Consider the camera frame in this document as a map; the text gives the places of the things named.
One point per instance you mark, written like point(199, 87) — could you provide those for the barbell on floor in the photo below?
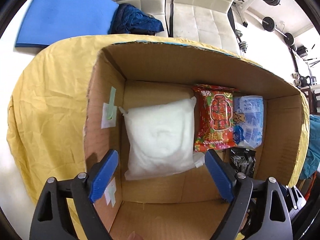
point(269, 25)

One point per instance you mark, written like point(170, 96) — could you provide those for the dark blue knitted cloth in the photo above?
point(128, 19)

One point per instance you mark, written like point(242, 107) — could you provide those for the light blue tissue pack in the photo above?
point(248, 121)

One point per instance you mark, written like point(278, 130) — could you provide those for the chrome dumbbell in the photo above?
point(242, 44)

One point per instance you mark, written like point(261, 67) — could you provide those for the yellow tablecloth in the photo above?
point(48, 110)

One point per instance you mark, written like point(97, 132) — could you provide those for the white padded chair near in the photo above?
point(204, 21)

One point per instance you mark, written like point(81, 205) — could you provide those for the blue foam mat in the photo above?
point(48, 21)

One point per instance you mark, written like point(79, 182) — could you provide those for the black snack packet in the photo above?
point(243, 160)

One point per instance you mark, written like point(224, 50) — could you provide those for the red snack packet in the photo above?
point(216, 117)

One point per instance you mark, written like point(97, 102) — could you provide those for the open cardboard box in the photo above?
point(146, 73)

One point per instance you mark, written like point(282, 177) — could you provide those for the white soft pouch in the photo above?
point(161, 140)

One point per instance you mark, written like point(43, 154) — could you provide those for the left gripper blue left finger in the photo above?
point(52, 219)

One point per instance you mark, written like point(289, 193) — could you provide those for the teal cloth covered chair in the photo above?
point(311, 162)

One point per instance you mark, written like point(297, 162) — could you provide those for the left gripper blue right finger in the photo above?
point(256, 207)

